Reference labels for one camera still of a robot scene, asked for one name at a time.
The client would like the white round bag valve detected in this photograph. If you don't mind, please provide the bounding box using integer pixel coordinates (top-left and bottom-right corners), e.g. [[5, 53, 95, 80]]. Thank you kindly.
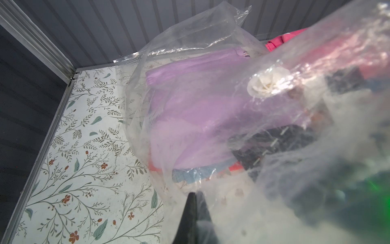
[[247, 67, 294, 98]]

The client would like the clear plastic vacuum bag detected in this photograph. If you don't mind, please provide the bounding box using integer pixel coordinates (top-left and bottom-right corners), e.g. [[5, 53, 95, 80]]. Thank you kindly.
[[120, 1, 390, 244]]

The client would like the folded red cloth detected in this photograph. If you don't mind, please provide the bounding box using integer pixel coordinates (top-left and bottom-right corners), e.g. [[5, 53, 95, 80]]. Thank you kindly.
[[147, 155, 243, 175]]

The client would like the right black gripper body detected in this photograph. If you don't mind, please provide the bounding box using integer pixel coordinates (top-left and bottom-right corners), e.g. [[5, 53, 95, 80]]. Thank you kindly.
[[234, 68, 390, 238]]

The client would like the folded blue grey cloth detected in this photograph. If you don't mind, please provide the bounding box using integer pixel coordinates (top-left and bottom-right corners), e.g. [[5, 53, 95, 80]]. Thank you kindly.
[[172, 159, 237, 184]]

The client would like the folded purple cloth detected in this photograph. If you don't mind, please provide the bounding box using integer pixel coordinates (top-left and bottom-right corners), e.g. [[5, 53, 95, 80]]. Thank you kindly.
[[144, 47, 306, 171]]

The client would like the pink cloth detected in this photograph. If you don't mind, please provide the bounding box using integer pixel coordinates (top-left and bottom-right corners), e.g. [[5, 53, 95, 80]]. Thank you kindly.
[[266, 27, 390, 79]]

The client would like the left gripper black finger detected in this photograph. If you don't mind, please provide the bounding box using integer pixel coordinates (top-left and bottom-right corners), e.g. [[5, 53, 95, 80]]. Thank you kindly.
[[173, 191, 219, 244]]

